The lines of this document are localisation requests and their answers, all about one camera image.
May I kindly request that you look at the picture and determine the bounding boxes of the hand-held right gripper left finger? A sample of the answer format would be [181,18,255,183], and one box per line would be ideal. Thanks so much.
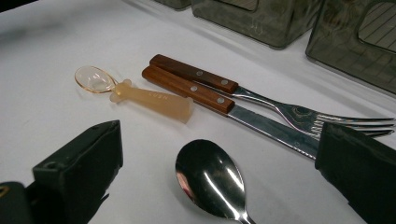
[32,119,124,224]

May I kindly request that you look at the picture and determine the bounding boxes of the wooden-handled metal fork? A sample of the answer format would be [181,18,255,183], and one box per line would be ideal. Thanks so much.
[148,53,396,139]

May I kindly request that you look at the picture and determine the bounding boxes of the smoky transparent plastic bin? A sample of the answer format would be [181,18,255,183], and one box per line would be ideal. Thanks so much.
[190,0,325,50]
[305,0,396,96]
[153,0,192,10]

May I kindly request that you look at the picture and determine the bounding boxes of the white table cover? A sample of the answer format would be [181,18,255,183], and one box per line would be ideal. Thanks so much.
[0,0,396,224]

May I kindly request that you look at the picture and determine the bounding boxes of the shiny metal spoon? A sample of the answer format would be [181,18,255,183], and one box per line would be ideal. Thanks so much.
[175,138,256,224]

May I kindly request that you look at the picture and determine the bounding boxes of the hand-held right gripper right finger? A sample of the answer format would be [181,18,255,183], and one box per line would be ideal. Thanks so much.
[315,121,396,224]

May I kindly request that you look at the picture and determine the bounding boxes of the wooden-handled metal knife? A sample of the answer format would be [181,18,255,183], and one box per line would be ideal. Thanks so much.
[141,64,320,161]

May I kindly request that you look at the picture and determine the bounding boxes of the translucent orange plastic spoon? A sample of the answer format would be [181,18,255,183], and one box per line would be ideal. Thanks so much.
[74,64,194,124]

